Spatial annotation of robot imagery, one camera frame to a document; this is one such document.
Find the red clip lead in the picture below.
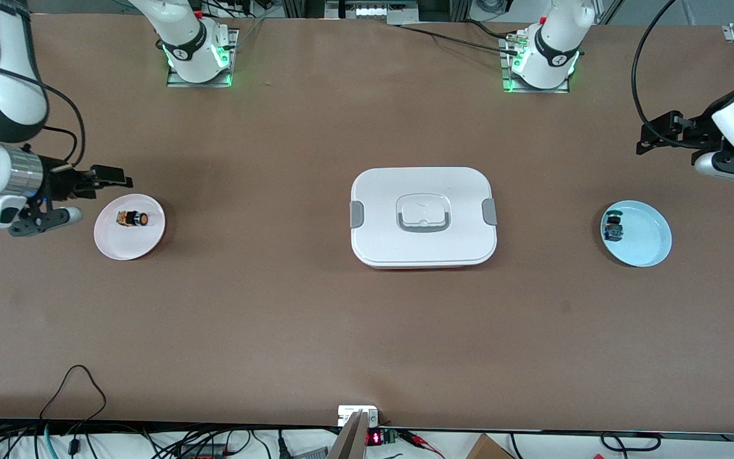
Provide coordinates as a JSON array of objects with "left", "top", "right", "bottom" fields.
[{"left": 399, "top": 430, "right": 445, "bottom": 457}]

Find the pale pink round plate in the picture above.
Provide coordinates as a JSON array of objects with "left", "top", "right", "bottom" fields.
[{"left": 94, "top": 193, "right": 166, "bottom": 261}]

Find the small dark blue part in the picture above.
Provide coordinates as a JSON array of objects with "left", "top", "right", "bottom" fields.
[{"left": 601, "top": 210, "right": 625, "bottom": 243}]

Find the black coiled cable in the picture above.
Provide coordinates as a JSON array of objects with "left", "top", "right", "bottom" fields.
[{"left": 600, "top": 432, "right": 662, "bottom": 452}]

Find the white socket block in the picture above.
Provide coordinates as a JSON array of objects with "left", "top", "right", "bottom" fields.
[{"left": 338, "top": 405, "right": 379, "bottom": 426}]

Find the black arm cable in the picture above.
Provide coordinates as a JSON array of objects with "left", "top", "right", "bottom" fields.
[
  {"left": 632, "top": 0, "right": 699, "bottom": 150},
  {"left": 0, "top": 59, "right": 86, "bottom": 171}
]

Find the black looped cable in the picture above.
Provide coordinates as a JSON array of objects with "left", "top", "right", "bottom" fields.
[{"left": 39, "top": 364, "right": 108, "bottom": 425}]

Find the white power strip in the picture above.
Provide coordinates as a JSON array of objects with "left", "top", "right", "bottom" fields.
[{"left": 324, "top": 0, "right": 420, "bottom": 25}]

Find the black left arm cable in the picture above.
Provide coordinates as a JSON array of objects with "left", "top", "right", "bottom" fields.
[{"left": 632, "top": 0, "right": 699, "bottom": 150}]

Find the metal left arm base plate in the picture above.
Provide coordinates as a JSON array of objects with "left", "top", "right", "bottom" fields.
[{"left": 500, "top": 35, "right": 572, "bottom": 94}]

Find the white lidded storage box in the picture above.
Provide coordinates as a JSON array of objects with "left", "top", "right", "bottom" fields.
[{"left": 349, "top": 167, "right": 498, "bottom": 270}]

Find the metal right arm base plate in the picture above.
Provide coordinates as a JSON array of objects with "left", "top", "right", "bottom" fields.
[{"left": 166, "top": 27, "right": 240, "bottom": 89}]

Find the brown cardboard box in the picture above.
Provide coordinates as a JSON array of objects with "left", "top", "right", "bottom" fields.
[{"left": 466, "top": 433, "right": 515, "bottom": 459}]

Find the aluminium profile bar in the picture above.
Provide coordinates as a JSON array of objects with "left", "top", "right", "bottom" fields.
[{"left": 327, "top": 410, "right": 370, "bottom": 459}]

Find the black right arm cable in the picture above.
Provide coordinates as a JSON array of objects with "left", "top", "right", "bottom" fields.
[{"left": 0, "top": 59, "right": 86, "bottom": 171}]

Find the light blue round plate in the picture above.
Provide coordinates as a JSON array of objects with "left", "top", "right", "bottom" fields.
[{"left": 600, "top": 200, "right": 673, "bottom": 268}]

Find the black cable across table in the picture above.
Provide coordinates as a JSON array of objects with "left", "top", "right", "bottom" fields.
[{"left": 392, "top": 22, "right": 521, "bottom": 55}]

